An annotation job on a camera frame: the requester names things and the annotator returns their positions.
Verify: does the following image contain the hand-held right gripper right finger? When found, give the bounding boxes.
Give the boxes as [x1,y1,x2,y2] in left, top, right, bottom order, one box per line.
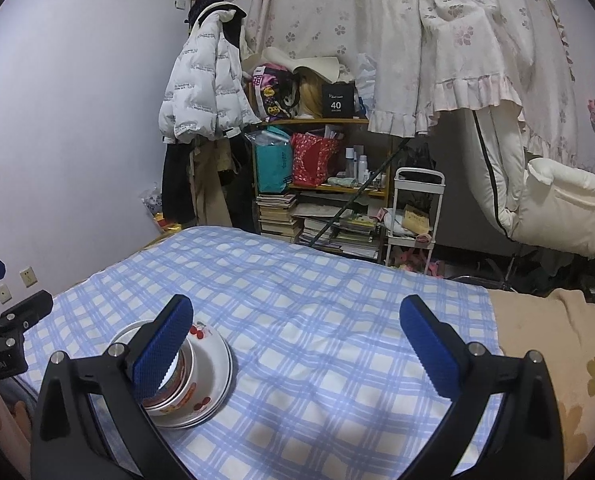
[399,295,564,480]

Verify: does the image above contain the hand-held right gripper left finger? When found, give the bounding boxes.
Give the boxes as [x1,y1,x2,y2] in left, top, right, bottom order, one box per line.
[30,294,194,480]

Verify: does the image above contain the plain white bowl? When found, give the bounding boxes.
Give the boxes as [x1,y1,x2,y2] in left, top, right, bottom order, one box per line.
[142,334,224,413]

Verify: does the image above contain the person's left hand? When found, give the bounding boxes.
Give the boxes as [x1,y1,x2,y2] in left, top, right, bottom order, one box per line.
[0,385,32,461]

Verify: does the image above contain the blue checkered tablecloth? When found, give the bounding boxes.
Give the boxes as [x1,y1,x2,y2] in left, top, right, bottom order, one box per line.
[14,225,508,480]

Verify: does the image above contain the tan paper package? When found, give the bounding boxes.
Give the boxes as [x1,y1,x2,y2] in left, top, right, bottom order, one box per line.
[403,205,432,236]

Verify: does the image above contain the white cloth bundle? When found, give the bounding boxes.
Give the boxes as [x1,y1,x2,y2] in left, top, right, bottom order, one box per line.
[383,207,408,236]

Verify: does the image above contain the pile of magazines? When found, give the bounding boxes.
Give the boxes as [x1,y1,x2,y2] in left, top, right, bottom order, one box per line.
[300,212,383,260]

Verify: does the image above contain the plastic bag of snacks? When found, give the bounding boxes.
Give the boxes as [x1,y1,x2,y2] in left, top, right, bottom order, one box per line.
[140,182,183,236]

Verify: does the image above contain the black coat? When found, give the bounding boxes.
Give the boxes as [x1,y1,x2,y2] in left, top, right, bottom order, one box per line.
[161,140,198,223]

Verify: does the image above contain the beige coat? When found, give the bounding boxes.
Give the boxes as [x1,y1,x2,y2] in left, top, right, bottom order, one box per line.
[190,137,235,228]

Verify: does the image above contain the stack of books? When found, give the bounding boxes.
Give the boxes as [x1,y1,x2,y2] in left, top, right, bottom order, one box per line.
[256,194,301,242]

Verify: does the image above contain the black tripod pole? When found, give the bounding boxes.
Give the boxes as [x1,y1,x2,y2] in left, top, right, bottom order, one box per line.
[310,137,411,251]

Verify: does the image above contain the white trolley cart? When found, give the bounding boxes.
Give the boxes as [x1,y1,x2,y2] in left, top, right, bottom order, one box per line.
[383,167,445,276]

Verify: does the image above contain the row of cosmetic bottles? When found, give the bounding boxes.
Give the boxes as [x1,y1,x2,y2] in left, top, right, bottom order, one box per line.
[345,145,388,183]

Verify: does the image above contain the cream padded chair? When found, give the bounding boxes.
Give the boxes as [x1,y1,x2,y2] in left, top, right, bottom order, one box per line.
[470,107,595,291]

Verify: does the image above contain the teal shopping bag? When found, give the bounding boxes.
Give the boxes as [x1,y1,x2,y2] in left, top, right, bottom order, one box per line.
[254,130,294,195]

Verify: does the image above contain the red patterned gift bag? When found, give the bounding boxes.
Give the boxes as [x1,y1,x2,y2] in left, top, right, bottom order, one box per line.
[291,132,339,187]

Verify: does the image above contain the wooden shelf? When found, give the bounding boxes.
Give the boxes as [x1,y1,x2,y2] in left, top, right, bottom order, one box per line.
[247,117,395,261]

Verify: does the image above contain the white puffer jacket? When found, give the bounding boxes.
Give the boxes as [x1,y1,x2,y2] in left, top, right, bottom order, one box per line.
[158,2,263,145]

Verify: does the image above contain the black box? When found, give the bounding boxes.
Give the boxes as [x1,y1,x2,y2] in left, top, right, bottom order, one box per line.
[321,82,357,118]

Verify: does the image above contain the purple printed bag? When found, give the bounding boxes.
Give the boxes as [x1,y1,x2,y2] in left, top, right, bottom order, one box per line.
[251,64,298,122]

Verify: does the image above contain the white plastic bag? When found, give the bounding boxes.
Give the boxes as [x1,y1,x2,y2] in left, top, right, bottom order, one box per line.
[355,52,378,116]

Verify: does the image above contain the tan cloth bundle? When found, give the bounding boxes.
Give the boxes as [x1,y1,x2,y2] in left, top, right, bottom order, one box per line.
[297,72,328,118]

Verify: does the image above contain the floral ruffled curtain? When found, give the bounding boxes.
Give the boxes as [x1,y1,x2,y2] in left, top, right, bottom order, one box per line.
[244,0,578,161]

